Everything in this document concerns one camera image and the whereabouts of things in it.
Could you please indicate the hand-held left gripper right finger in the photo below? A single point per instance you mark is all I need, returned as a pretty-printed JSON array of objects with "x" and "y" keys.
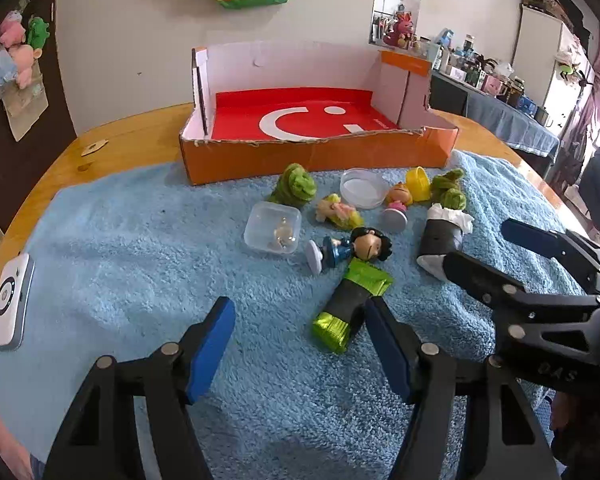
[{"x": 387, "y": 350}]

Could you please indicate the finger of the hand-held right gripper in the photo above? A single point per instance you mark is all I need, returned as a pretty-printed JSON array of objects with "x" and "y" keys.
[
  {"x": 472, "y": 272},
  {"x": 527, "y": 235}
]

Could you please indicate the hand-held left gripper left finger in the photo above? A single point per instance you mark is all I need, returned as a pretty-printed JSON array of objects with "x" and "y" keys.
[{"x": 212, "y": 350}]

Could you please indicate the black roll with white ends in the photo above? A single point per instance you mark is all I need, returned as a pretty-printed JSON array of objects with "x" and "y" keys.
[{"x": 440, "y": 237}]

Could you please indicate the black roll with green ends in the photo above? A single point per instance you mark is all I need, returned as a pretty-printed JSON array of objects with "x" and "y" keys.
[{"x": 347, "y": 300}]

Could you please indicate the green fuzzy toy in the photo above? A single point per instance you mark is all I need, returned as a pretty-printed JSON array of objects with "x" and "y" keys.
[
  {"x": 295, "y": 185},
  {"x": 450, "y": 195}
]

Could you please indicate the yellow cup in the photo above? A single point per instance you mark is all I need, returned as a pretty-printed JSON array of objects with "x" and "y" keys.
[{"x": 417, "y": 185}]

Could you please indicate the blonde doll figure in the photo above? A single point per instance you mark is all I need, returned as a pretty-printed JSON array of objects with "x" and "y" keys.
[{"x": 397, "y": 197}]

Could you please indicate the black-haired doll figure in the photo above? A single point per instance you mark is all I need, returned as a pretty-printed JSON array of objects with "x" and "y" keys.
[{"x": 367, "y": 245}]

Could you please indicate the clear square plastic container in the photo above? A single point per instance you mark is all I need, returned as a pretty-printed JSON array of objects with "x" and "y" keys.
[{"x": 265, "y": 225}]

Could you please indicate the clear round plastic dish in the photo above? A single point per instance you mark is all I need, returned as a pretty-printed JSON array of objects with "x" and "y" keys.
[{"x": 362, "y": 190}]

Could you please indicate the pink and yellow fuzzy toy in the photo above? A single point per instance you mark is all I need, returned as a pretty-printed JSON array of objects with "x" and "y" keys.
[{"x": 337, "y": 210}]

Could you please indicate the orange cardboard box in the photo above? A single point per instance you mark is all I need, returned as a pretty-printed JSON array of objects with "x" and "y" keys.
[{"x": 320, "y": 152}]

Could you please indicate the light blue towel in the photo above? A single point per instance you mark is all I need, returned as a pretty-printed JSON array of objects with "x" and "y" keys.
[{"x": 130, "y": 260}]

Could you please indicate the cluttered side table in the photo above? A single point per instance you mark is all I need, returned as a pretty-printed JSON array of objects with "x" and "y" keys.
[{"x": 480, "y": 72}]

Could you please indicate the green hanging toy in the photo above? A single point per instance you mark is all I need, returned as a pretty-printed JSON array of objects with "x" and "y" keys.
[{"x": 570, "y": 70}]

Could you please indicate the white refrigerator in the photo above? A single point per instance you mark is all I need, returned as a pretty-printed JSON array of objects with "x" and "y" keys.
[{"x": 535, "y": 50}]

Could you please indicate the small white device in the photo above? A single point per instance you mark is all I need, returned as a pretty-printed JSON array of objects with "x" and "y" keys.
[{"x": 10, "y": 305}]

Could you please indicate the black bag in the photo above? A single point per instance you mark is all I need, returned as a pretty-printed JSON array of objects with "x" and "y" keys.
[{"x": 577, "y": 15}]

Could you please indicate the pink clothing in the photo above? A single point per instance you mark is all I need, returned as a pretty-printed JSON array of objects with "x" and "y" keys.
[{"x": 0, "y": 440}]

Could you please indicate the patterned brown bag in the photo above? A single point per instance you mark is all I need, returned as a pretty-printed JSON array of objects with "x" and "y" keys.
[{"x": 542, "y": 2}]

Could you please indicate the small wooden tag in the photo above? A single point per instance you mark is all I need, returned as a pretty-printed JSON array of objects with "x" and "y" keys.
[{"x": 94, "y": 147}]

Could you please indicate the pink dragon plush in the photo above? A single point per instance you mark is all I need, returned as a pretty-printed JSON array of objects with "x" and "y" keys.
[{"x": 397, "y": 30}]

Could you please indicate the pink plush toy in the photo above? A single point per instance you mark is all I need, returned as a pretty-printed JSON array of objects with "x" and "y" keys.
[
  {"x": 11, "y": 30},
  {"x": 24, "y": 62}
]

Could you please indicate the clear plastic bag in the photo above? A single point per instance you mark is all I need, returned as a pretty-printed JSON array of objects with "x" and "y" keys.
[{"x": 0, "y": 75}]

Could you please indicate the green plush toy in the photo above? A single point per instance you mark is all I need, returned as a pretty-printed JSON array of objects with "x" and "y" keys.
[{"x": 38, "y": 32}]

